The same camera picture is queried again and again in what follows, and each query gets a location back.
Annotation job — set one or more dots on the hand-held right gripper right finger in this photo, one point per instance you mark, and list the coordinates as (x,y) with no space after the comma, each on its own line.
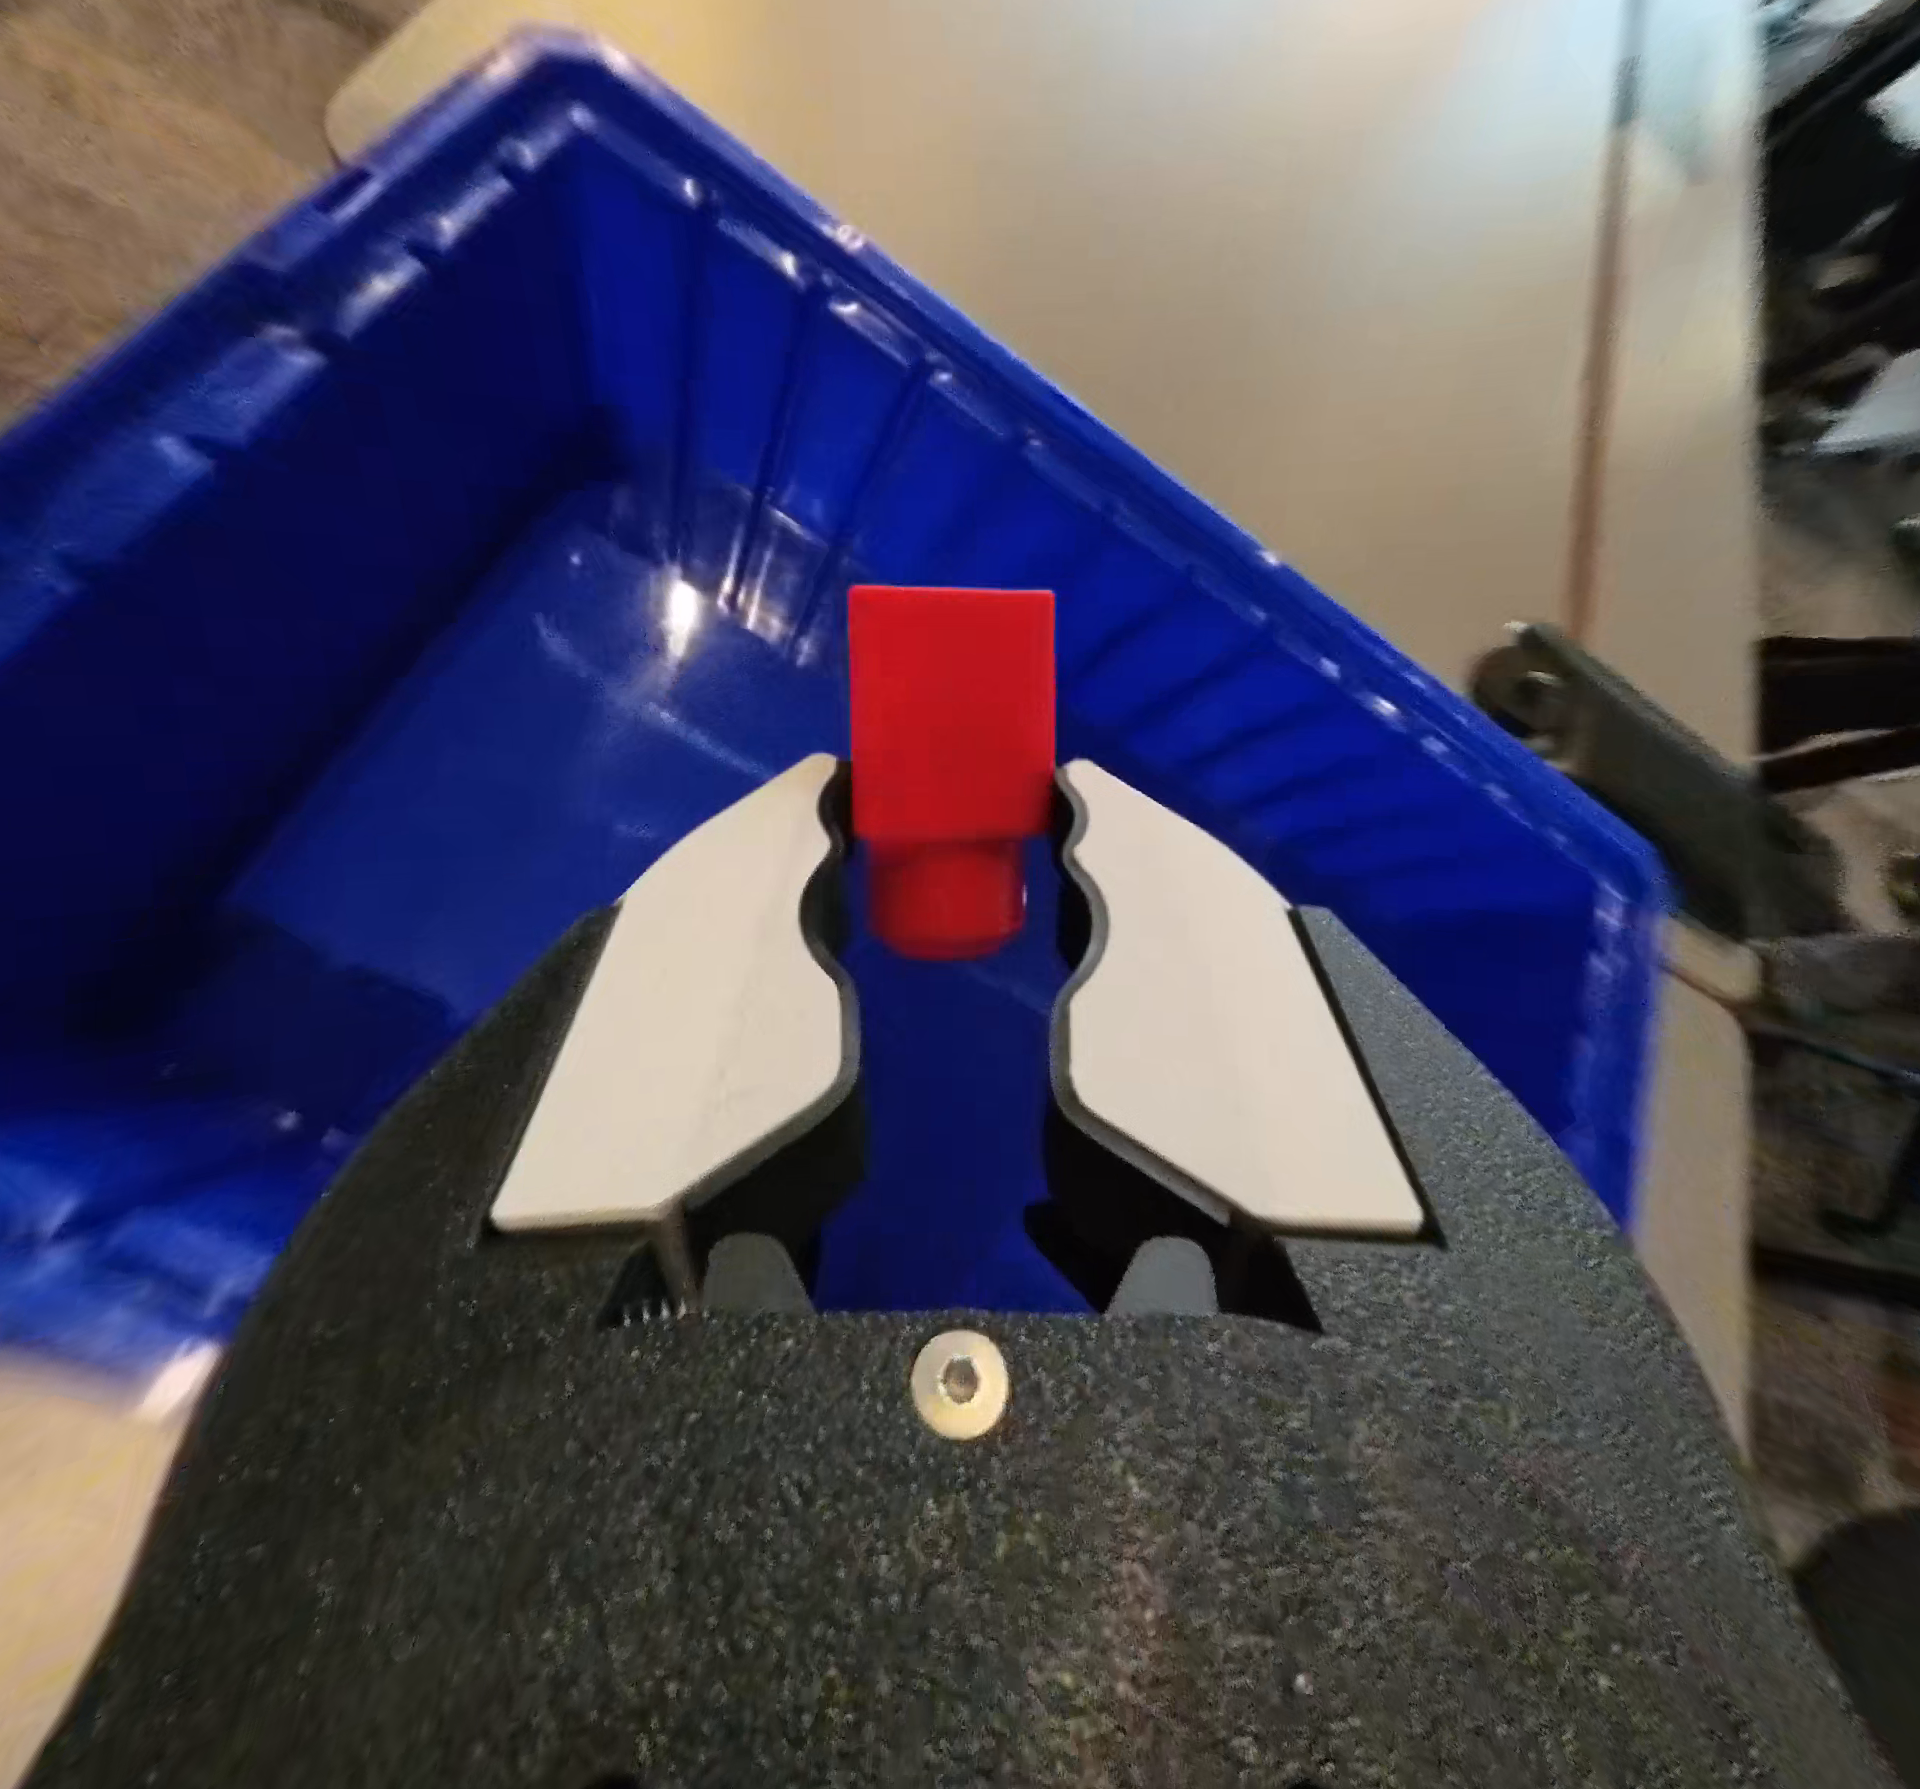
(1231,1056)

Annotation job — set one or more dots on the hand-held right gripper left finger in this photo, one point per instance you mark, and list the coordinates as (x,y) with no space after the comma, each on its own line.
(689,1056)

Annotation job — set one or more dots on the small red mega block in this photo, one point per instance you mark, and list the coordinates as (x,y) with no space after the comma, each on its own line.
(954,711)

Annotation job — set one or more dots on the blue plastic bin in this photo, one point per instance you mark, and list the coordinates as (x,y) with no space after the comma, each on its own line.
(451,544)

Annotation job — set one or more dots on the black table clamp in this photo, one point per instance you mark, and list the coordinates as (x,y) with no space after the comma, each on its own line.
(1649,754)

